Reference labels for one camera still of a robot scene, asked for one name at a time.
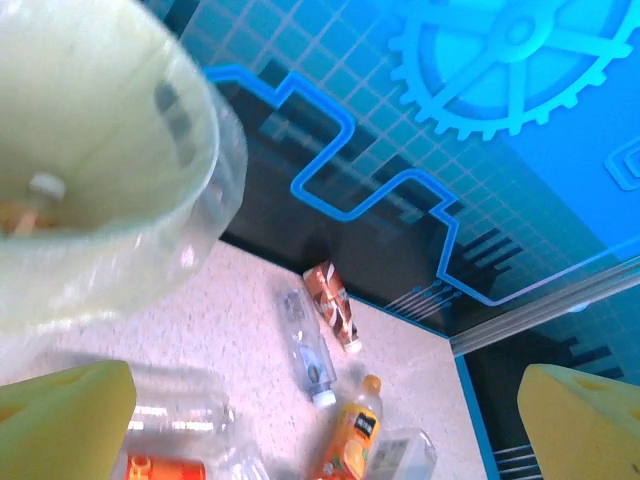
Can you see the cola bottle red label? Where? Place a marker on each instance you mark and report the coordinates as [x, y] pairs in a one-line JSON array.
[[190, 425]]

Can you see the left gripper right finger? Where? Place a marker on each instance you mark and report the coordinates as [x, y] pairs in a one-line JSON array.
[[585, 430]]

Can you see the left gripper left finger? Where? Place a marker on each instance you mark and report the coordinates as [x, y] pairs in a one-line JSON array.
[[60, 425]]

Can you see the small bottle white cap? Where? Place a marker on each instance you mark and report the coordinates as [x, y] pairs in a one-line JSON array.
[[46, 187]]

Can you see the clear bottle white label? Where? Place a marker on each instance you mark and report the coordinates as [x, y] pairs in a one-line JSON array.
[[400, 455]]

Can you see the large clear ribbed bottle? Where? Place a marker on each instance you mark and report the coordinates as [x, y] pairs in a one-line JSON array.
[[240, 467]]

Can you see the orange label bottle brown cap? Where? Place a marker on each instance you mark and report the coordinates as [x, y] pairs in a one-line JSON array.
[[165, 470]]

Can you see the brown label drink bottle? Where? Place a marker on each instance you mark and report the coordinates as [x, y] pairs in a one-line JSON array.
[[330, 300]]

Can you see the orange juice bottle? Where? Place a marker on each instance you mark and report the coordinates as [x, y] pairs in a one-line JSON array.
[[352, 435]]

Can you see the right aluminium frame post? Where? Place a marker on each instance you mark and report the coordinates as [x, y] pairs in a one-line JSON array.
[[550, 305]]

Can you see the clear bottle blue label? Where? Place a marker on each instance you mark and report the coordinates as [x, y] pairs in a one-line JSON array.
[[310, 350]]

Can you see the pale green plastic bin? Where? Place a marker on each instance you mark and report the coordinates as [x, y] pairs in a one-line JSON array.
[[232, 160]]

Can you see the cream plastic bin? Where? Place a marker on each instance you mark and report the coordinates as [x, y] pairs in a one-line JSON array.
[[75, 100]]

